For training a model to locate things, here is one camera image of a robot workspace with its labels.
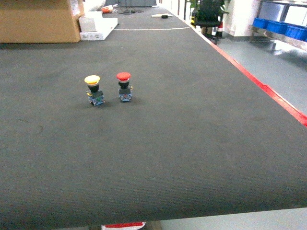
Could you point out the steel flow rack shelf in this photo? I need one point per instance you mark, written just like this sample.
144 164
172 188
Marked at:
278 10

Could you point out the blue plastic bin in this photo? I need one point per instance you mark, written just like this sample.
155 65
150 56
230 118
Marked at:
277 27
296 32
260 23

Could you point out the red mushroom push button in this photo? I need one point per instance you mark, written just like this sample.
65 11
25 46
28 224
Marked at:
125 89

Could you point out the yellow mushroom push button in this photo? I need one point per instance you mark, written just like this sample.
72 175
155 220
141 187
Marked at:
95 94

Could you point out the yellow black traffic cone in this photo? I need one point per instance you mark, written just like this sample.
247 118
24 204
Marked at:
192 18

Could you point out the black office chair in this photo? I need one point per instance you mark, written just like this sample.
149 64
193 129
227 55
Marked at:
208 16

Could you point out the flat white carton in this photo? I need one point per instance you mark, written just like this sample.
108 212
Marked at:
104 29

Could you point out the white foam block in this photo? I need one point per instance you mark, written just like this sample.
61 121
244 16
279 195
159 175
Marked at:
91 21

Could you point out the orange white bag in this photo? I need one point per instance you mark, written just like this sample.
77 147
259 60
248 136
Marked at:
109 9

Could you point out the green potted plant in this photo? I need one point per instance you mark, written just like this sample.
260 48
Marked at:
195 5

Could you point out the grey plastic crate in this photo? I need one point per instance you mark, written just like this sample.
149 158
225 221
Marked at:
132 3

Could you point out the large cardboard box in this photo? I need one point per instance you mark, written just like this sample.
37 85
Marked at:
40 21

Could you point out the red conveyor side rail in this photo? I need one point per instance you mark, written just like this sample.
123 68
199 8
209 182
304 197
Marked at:
282 74

